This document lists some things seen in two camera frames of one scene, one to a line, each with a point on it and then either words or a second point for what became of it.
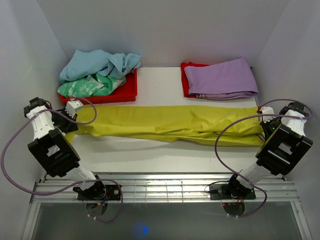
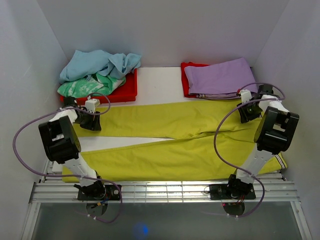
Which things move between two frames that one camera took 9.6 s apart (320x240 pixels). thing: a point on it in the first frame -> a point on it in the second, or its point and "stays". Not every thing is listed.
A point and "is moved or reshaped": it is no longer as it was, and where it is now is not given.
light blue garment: (78, 64) stays
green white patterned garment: (96, 84) stays
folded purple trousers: (232, 79) stays
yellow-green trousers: (226, 125) is moved or reshaped
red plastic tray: (128, 92) stays
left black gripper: (71, 126) -> (94, 125)
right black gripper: (265, 128) -> (244, 116)
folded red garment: (185, 79) stays
